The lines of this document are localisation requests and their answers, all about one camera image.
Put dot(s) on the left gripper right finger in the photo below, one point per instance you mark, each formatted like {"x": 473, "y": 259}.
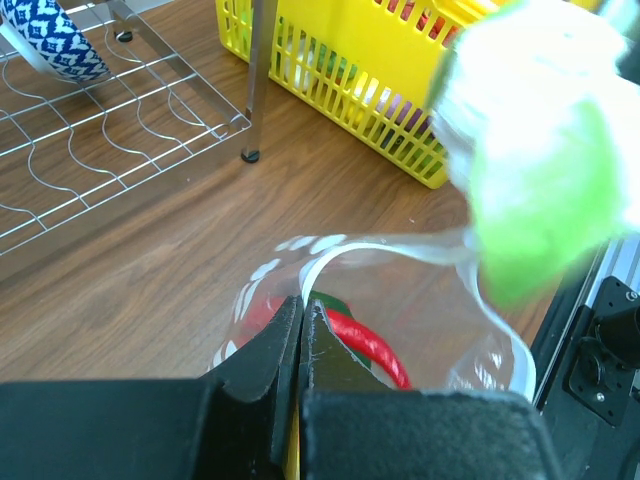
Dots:
{"x": 352, "y": 426}

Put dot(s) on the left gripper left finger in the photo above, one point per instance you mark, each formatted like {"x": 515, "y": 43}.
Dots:
{"x": 233, "y": 422}

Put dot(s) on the red toy chili pepper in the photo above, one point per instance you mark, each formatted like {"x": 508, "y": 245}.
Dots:
{"x": 360, "y": 338}

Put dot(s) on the polka dot zip bag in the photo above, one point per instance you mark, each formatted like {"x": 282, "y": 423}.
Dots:
{"x": 420, "y": 292}

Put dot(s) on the white toy cauliflower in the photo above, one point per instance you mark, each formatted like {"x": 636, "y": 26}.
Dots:
{"x": 542, "y": 135}

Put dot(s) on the metal dish rack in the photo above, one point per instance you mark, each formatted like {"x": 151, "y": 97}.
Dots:
{"x": 76, "y": 157}

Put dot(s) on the yellow plastic basket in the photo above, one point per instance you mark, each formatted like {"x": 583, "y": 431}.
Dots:
{"x": 368, "y": 66}

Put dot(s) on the blue patterned bowl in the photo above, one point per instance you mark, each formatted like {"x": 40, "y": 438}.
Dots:
{"x": 46, "y": 37}

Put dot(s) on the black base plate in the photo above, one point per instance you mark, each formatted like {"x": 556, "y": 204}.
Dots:
{"x": 587, "y": 348}

